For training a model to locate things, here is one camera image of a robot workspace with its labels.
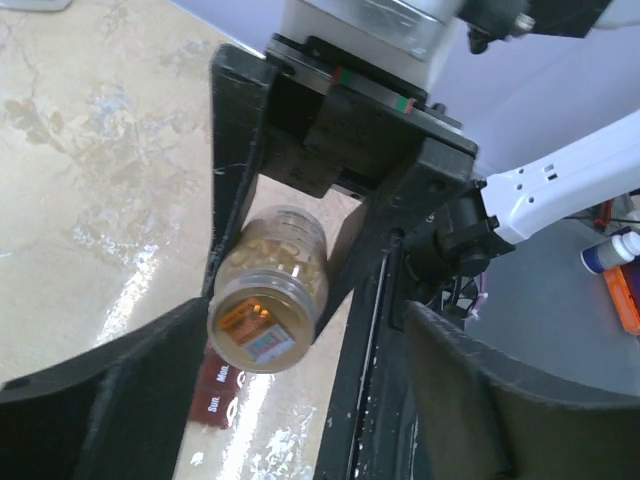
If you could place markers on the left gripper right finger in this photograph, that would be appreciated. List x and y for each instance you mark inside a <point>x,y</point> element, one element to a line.
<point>486,415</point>

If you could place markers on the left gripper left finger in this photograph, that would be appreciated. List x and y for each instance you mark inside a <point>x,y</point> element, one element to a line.
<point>117,411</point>

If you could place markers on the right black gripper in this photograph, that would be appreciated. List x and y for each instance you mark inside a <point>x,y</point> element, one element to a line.
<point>333,120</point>

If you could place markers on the red weekly pill organizer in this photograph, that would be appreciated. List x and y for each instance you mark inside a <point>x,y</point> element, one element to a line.
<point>216,395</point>

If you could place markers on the small pill bottle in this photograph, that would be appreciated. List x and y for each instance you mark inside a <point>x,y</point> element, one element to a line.
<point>284,239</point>

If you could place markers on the clear gold bottle lid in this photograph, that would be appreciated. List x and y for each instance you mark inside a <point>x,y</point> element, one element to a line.
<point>262,321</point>

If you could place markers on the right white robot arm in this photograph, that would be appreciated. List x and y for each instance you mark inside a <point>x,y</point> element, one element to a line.
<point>490,217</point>

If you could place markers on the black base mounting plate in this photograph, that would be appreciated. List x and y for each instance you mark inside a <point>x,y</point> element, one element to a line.
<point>371,428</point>

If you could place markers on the orange object offtable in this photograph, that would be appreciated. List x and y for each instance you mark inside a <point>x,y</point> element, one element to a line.
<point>623,286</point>

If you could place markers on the white blue bottle offtable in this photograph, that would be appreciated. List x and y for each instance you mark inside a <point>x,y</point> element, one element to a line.
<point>621,248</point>

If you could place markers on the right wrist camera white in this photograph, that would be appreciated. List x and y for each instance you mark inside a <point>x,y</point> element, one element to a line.
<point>416,28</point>

